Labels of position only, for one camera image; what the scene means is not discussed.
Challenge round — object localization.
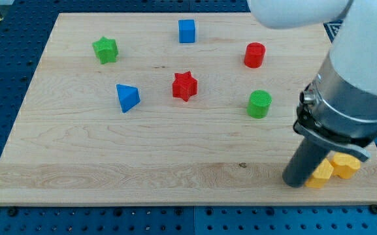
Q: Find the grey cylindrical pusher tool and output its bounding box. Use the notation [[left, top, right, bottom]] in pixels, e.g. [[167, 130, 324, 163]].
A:
[[282, 138, 329, 188]]

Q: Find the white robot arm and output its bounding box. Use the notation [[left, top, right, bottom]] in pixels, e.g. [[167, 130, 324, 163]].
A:
[[248, 0, 377, 187]]

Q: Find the red star block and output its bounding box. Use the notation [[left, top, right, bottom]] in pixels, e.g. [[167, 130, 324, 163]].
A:
[[172, 71, 198, 102]]

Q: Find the green star block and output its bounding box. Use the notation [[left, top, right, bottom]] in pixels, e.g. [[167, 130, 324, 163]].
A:
[[92, 37, 119, 65]]

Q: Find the yellow pentagon block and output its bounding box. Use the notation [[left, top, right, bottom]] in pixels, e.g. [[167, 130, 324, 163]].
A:
[[304, 159, 334, 189]]

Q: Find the yellow heart block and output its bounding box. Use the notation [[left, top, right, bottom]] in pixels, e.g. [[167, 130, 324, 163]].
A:
[[330, 152, 361, 180]]

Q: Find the green cylinder block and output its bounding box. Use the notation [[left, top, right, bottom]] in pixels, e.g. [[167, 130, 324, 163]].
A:
[[246, 90, 272, 119]]

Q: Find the red cylinder block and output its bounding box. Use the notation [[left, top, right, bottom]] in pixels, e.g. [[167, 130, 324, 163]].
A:
[[244, 42, 266, 69]]

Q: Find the blue cube block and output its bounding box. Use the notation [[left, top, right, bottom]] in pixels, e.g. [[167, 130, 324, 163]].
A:
[[178, 19, 196, 43]]

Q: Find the wooden board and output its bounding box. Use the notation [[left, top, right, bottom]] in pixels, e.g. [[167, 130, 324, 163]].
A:
[[0, 13, 377, 206]]

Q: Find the blue triangle block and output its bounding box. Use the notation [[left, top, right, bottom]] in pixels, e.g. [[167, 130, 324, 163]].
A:
[[116, 84, 140, 113]]

